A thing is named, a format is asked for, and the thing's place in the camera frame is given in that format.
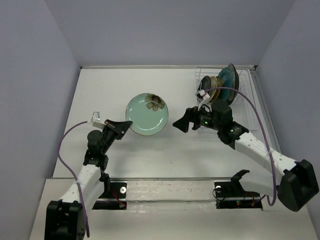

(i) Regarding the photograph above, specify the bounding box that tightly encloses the cream plate with black spot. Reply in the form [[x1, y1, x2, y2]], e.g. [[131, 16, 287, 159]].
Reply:
[[208, 76, 219, 102]]

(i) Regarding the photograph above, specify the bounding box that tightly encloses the yellow amber plate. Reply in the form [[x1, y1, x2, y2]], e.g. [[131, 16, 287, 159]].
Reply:
[[213, 76, 222, 101]]

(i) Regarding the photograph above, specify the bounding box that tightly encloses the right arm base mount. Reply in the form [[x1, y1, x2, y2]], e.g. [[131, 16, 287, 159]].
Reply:
[[212, 181, 263, 210]]

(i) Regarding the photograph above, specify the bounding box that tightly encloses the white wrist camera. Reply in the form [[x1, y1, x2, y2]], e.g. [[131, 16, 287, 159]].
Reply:
[[88, 111, 105, 130], [195, 89, 211, 110]]

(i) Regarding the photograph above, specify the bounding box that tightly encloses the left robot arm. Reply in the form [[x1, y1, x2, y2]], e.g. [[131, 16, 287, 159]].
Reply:
[[44, 119, 132, 240]]

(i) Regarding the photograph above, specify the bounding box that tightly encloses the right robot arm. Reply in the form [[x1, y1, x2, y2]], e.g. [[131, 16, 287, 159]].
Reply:
[[172, 100, 320, 212]]

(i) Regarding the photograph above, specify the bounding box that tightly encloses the teal scalloped plate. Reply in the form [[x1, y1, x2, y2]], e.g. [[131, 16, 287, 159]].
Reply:
[[218, 65, 235, 102]]

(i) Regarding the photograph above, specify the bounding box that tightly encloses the light green floral plate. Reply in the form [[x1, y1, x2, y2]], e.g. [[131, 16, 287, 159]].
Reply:
[[125, 93, 169, 136]]

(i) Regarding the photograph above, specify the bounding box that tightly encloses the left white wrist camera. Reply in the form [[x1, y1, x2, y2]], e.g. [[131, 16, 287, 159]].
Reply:
[[88, 111, 105, 130]]

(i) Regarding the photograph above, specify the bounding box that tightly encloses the brown rimmed cream plate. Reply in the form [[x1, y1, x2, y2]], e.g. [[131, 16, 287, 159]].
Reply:
[[226, 63, 240, 105]]

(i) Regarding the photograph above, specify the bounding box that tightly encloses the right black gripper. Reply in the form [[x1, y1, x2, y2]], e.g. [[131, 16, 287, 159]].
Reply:
[[172, 102, 221, 133]]

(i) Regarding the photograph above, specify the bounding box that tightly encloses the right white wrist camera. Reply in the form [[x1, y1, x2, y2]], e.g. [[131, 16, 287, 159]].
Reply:
[[195, 89, 211, 110]]

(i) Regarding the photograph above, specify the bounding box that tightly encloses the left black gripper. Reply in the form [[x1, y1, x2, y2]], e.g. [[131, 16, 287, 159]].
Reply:
[[100, 119, 132, 155]]

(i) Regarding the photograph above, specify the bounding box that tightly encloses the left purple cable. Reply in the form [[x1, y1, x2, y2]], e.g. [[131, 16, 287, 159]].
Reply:
[[57, 121, 92, 238]]

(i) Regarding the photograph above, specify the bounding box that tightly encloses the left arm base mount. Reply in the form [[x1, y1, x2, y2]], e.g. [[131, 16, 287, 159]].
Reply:
[[92, 181, 128, 211]]

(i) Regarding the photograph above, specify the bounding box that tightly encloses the white wire dish rack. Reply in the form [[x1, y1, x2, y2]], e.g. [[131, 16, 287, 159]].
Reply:
[[194, 66, 262, 138]]

